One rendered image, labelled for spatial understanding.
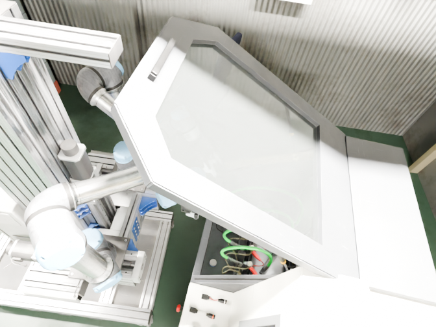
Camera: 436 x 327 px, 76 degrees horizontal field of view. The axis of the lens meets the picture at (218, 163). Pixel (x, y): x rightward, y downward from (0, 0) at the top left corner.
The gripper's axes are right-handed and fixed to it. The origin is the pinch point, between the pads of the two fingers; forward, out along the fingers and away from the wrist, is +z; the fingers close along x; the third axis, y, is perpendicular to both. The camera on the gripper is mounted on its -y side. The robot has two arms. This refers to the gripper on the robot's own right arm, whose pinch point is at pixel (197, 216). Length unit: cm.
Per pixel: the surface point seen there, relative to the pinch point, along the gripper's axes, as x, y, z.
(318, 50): -221, -72, 28
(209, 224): -9.8, -5.5, 28.0
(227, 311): 32.1, -23.6, 25.0
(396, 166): -34, -83, -27
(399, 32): -227, -137, -3
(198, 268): 15.1, -5.2, 28.0
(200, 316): 36.7, -11.8, 25.0
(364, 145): -43, -70, -27
